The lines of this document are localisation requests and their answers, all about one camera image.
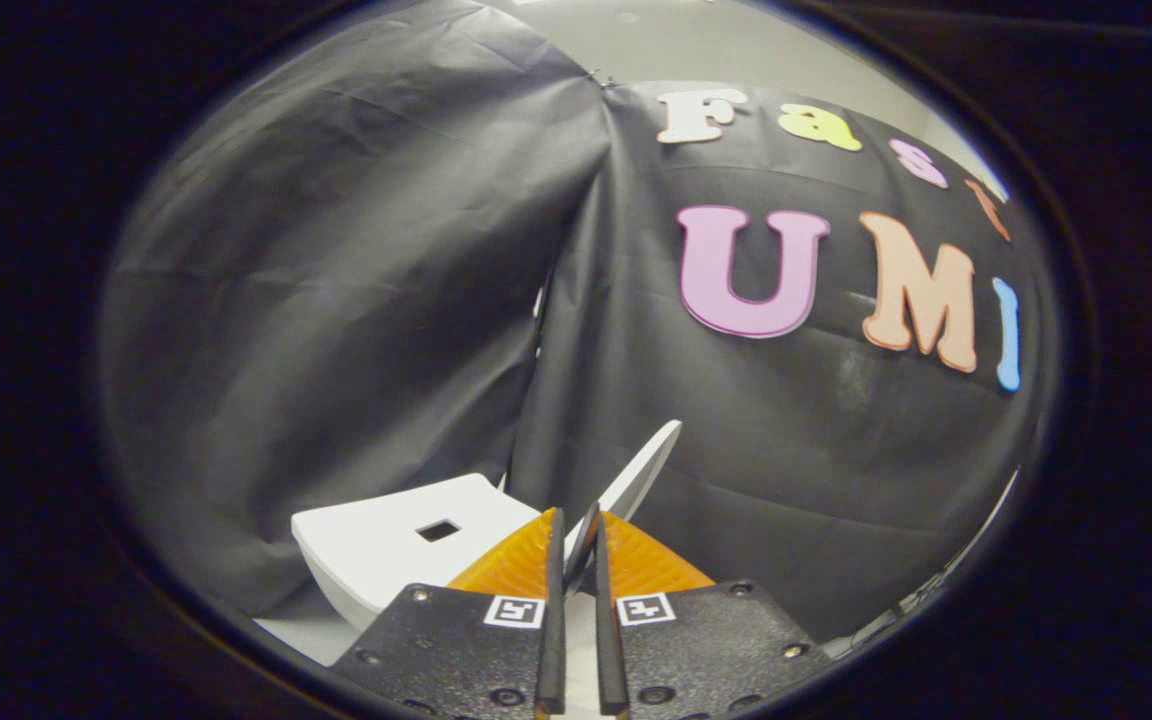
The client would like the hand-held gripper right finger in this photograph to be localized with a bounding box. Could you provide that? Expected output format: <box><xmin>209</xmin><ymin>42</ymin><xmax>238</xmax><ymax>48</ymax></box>
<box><xmin>593</xmin><ymin>510</ymin><xmax>832</xmax><ymax>720</ymax></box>

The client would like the black backdrop cloth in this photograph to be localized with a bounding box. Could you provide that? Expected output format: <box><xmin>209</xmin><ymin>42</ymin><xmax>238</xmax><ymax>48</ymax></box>
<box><xmin>96</xmin><ymin>0</ymin><xmax>1052</xmax><ymax>643</ymax></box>

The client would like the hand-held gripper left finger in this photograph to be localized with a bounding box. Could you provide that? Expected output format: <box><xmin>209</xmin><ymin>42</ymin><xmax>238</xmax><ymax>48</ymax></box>
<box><xmin>331</xmin><ymin>507</ymin><xmax>567</xmax><ymax>720</ymax></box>

